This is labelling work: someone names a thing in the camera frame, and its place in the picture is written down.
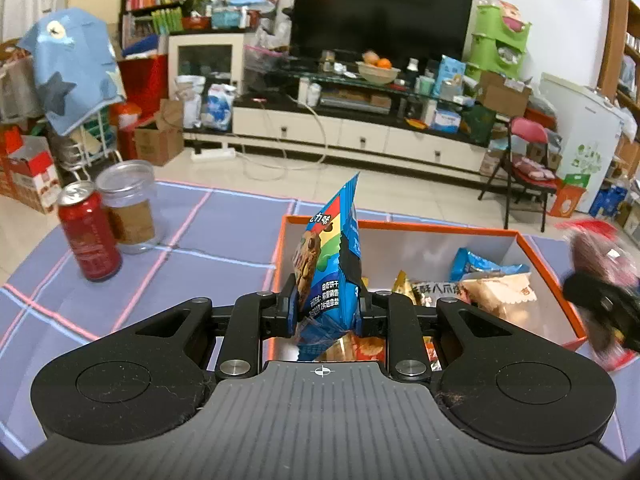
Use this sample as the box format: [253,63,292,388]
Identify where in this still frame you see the green plastic storage drawers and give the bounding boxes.
[462,2,532,81]

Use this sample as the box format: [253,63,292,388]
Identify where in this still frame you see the yellow black snack packet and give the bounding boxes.
[390,270,473,311]

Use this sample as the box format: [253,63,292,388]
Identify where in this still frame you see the white power strip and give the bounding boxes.
[191,147,237,163]

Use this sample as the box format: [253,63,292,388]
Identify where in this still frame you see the blue tissue pack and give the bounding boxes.
[432,107,463,134]

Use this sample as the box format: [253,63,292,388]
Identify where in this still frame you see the blue cookie packet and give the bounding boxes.
[291,172,363,362]

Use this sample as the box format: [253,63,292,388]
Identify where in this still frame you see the orange cardboard box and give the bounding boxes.
[272,214,589,362]

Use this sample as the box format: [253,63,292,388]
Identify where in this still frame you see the red folding chair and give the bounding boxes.
[477,116,561,233]

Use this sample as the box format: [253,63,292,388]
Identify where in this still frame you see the fruit bowl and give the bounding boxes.
[356,60,402,85]

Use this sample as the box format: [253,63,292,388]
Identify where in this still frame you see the white glass door cabinet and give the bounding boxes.
[167,32,246,102]

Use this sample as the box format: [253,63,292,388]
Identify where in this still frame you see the wooden wall shelf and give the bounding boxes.
[597,0,640,111]

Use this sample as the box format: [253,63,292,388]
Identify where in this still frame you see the open cardboard box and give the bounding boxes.
[475,70,533,118]

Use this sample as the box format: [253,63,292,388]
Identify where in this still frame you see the orange paper bag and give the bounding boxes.
[547,185,586,219]

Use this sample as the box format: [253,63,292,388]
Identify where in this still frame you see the beige snack packet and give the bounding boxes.
[460,272,537,324]

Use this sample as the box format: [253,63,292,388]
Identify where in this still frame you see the brown cardboard box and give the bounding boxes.
[134,99,186,167]

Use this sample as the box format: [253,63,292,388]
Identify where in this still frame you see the white blue plastic bag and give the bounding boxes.
[200,84,237,131]

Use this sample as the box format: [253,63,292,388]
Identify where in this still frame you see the purple checked mat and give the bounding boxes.
[0,180,640,462]

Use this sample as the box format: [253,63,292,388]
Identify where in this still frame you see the blue white snack packet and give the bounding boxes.
[449,247,531,284]

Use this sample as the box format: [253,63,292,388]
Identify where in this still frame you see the dark red snack packet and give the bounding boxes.
[555,217,640,372]

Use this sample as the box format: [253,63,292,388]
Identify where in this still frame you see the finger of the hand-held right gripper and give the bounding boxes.
[562,269,640,356]

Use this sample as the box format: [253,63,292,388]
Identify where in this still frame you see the tall blue white box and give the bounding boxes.
[434,55,468,99]

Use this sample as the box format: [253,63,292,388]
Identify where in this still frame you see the white television stand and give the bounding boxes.
[182,67,496,173]

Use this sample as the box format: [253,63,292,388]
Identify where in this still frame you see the blue star print cloth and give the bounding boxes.
[19,7,127,137]

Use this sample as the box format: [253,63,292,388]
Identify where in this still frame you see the black flat television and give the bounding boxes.
[290,0,475,64]

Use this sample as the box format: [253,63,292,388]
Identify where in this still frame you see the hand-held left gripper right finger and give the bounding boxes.
[350,285,517,382]

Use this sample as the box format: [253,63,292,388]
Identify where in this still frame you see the red drink can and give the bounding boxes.
[56,180,123,282]

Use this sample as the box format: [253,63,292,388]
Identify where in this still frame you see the red storage box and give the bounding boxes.
[116,54,169,121]

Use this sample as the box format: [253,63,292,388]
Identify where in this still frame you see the clear plastic jar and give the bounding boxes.
[95,159,159,256]

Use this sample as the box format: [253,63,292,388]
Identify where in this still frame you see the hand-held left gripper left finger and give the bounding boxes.
[125,275,301,381]

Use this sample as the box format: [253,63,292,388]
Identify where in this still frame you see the orange chips packet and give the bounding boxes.
[320,335,389,362]

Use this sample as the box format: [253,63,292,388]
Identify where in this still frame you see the red white carton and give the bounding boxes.
[0,125,62,215]

